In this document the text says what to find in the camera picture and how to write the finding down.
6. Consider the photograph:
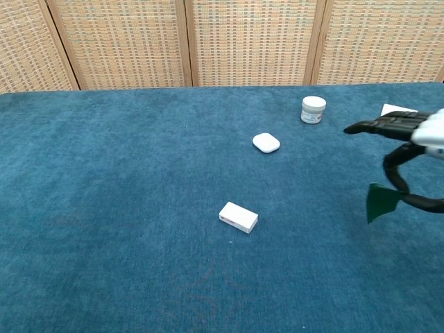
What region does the black and silver right hand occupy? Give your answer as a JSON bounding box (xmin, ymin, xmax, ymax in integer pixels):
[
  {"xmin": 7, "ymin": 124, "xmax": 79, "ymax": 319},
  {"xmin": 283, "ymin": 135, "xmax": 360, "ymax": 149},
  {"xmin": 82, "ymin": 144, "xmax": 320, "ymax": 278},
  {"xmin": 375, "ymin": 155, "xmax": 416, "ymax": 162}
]
[{"xmin": 343, "ymin": 108, "xmax": 444, "ymax": 214}]

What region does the white square flat box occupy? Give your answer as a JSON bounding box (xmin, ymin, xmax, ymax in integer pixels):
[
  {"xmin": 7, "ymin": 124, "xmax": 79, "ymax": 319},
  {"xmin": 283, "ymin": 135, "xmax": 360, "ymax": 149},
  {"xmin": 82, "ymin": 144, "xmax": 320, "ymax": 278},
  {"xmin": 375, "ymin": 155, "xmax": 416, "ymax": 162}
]
[{"xmin": 380, "ymin": 103, "xmax": 419, "ymax": 118}]

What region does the white round jar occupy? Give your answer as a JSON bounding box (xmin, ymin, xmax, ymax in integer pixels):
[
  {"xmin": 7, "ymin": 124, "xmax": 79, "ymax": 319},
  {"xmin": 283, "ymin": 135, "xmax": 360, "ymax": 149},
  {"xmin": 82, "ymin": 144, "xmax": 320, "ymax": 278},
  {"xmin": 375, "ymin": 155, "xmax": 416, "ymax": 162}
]
[{"xmin": 300, "ymin": 96, "xmax": 327, "ymax": 124}]

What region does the woven bamboo screen panel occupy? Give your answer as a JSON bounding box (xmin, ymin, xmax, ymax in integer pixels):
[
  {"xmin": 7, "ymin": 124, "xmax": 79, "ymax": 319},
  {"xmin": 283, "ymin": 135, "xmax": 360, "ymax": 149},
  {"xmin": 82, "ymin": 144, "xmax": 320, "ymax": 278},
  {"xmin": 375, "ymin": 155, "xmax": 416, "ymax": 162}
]
[
  {"xmin": 303, "ymin": 0, "xmax": 444, "ymax": 86},
  {"xmin": 0, "ymin": 0, "xmax": 81, "ymax": 94},
  {"xmin": 175, "ymin": 0, "xmax": 329, "ymax": 87},
  {"xmin": 37, "ymin": 0, "xmax": 194, "ymax": 91}
]

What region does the white rounded earbud case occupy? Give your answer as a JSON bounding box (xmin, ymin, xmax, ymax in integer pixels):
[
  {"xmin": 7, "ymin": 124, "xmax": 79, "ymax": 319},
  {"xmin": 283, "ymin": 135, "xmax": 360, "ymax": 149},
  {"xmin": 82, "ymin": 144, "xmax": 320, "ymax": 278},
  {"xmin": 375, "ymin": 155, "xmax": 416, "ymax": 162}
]
[{"xmin": 252, "ymin": 132, "xmax": 281, "ymax": 154}]

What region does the small white rectangular box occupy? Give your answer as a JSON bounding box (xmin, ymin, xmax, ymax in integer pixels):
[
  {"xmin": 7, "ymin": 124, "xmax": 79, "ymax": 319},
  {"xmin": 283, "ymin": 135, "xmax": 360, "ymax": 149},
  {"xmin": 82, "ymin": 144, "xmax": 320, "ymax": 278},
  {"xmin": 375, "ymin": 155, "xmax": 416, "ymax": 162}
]
[{"xmin": 219, "ymin": 201, "xmax": 259, "ymax": 234}]

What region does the blue carpet table cover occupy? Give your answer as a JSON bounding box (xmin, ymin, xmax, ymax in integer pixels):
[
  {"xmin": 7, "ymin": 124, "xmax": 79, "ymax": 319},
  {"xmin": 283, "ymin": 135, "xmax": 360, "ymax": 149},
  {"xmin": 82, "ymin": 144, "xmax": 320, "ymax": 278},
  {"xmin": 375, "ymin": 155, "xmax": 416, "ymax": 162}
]
[{"xmin": 0, "ymin": 81, "xmax": 444, "ymax": 333}]

